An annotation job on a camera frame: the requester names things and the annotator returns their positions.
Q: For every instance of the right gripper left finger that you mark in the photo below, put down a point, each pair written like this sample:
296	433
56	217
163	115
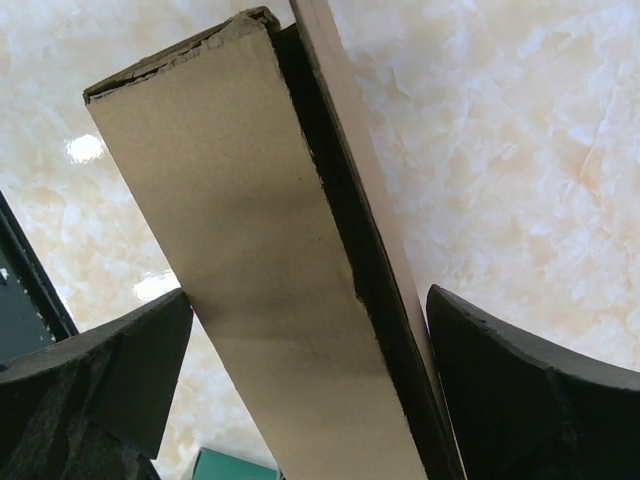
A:
95	406

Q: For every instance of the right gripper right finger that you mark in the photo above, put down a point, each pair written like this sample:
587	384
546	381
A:
523	407

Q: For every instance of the brown cardboard box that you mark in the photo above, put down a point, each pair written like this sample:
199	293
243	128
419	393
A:
246	150

